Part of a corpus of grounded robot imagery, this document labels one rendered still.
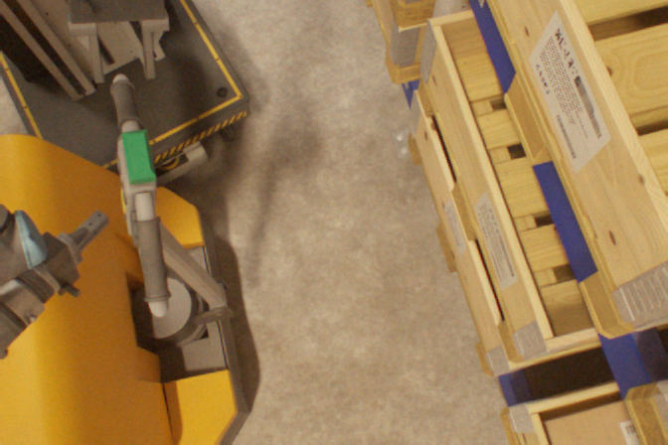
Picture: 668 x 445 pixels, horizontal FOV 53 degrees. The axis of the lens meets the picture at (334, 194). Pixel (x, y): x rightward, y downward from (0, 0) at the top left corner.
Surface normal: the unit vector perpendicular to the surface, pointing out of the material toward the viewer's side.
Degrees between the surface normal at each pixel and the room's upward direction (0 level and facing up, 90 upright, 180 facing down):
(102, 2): 62
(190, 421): 22
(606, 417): 0
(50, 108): 0
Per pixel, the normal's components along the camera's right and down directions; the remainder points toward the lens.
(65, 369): 0.89, -0.35
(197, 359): -0.02, -0.33
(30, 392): 0.22, -0.38
